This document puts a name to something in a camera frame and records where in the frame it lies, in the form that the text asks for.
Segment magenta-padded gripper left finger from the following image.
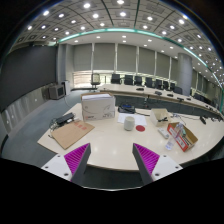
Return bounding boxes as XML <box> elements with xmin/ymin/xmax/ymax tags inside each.
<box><xmin>41</xmin><ymin>142</ymin><xmax>92</xmax><ymax>186</ymax></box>

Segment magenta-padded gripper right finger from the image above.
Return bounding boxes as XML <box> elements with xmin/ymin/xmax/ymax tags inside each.
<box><xmin>131</xmin><ymin>142</ymin><xmax>184</xmax><ymax>186</ymax></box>

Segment brown paper envelope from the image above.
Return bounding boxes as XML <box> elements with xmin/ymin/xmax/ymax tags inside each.
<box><xmin>50</xmin><ymin>120</ymin><xmax>96</xmax><ymax>151</ymax></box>

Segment white remote control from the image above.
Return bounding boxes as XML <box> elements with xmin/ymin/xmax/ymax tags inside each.
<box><xmin>156</xmin><ymin>127</ymin><xmax>171</xmax><ymax>140</ymax></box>

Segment flat round red coaster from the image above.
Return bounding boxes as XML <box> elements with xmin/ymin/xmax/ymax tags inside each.
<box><xmin>135</xmin><ymin>124</ymin><xmax>147</xmax><ymax>133</ymax></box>

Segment clear plastic drink bottle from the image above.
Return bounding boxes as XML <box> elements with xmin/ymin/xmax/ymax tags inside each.
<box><xmin>165</xmin><ymin>123</ymin><xmax>185</xmax><ymax>151</ymax></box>

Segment white cup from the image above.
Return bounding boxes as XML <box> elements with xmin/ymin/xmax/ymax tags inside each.
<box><xmin>123</xmin><ymin>115</ymin><xmax>136</xmax><ymax>132</ymax></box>

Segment white paper sheet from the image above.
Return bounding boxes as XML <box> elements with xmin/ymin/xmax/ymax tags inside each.
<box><xmin>116</xmin><ymin>112</ymin><xmax>148</xmax><ymax>127</ymax></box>

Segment black flat device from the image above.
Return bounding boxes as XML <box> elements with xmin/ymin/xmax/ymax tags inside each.
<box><xmin>54</xmin><ymin>112</ymin><xmax>76</xmax><ymax>127</ymax></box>

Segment small open cardboard box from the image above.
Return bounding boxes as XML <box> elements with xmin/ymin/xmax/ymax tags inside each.
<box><xmin>149</xmin><ymin>107</ymin><xmax>171</xmax><ymax>127</ymax></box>

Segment red and brown open box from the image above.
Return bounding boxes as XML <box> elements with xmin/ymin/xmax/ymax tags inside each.
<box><xmin>166</xmin><ymin>121</ymin><xmax>199</xmax><ymax>153</ymax></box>

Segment black and blue pouch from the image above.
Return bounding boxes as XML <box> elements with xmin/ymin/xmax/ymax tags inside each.
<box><xmin>117</xmin><ymin>103</ymin><xmax>136</xmax><ymax>115</ymax></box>

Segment white cardboard box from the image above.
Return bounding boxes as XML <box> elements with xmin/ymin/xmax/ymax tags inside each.
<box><xmin>80</xmin><ymin>92</ymin><xmax>117</xmax><ymax>122</ymax></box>

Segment long curved conference desk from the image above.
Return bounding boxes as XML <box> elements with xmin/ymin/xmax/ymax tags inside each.
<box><xmin>96</xmin><ymin>82</ymin><xmax>224</xmax><ymax>122</ymax></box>

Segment grey box monitor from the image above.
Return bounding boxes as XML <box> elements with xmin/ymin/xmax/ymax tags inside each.
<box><xmin>48</xmin><ymin>83</ymin><xmax>66</xmax><ymax>101</ymax></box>

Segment row of black office chairs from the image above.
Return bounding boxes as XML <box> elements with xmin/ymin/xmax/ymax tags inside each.
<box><xmin>110</xmin><ymin>73</ymin><xmax>185</xmax><ymax>95</ymax></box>

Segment single black office chair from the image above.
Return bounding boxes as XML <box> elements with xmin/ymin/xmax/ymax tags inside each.
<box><xmin>90</xmin><ymin>72</ymin><xmax>102</xmax><ymax>91</ymax></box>

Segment round ceiling lights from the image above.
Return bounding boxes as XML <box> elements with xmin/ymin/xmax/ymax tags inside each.
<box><xmin>25</xmin><ymin>0</ymin><xmax>224</xmax><ymax>78</ymax></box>

